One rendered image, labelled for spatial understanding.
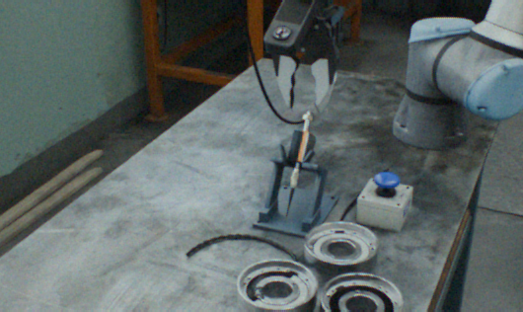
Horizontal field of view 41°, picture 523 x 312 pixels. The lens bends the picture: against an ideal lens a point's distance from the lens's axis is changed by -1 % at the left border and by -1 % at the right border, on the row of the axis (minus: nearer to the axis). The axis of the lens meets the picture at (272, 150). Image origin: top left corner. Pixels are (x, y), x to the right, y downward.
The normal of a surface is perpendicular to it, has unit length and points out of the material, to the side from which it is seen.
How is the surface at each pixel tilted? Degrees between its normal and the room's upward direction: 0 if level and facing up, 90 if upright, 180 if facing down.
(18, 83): 90
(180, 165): 0
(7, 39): 90
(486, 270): 0
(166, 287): 0
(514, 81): 97
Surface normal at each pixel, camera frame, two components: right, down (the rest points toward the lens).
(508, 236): 0.00, -0.89
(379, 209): -0.40, 0.42
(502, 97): 0.34, 0.54
